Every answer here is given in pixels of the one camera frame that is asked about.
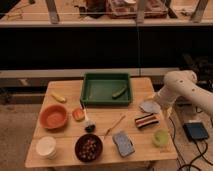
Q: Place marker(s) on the dark bowl with food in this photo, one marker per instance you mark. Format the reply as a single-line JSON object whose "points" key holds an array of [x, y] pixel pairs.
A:
{"points": [[88, 148]]}

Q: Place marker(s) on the green cup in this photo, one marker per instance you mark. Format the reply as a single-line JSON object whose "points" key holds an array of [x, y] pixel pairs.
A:
{"points": [[160, 138]]}

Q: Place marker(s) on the black dish brush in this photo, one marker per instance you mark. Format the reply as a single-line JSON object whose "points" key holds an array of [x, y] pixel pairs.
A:
{"points": [[89, 125]]}

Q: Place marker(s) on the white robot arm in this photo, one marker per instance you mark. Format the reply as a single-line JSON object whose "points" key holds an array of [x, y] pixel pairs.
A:
{"points": [[183, 83]]}

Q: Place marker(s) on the orange half pepper toy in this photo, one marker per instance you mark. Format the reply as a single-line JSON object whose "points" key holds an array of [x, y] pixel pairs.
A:
{"points": [[78, 114]]}

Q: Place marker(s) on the orange bowl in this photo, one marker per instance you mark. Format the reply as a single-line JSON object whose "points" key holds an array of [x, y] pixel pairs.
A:
{"points": [[53, 117]]}

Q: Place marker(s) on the green plastic tray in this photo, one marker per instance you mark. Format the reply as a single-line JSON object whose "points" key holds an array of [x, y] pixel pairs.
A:
{"points": [[97, 89]]}

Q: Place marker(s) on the yellow banana toy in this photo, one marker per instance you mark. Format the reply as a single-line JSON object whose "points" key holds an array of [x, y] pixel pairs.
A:
{"points": [[58, 98]]}

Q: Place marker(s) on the green cucumber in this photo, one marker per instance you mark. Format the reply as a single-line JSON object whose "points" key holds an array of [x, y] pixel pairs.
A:
{"points": [[119, 93]]}

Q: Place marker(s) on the wooden spoon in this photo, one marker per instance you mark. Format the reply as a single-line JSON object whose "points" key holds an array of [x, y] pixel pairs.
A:
{"points": [[114, 125]]}

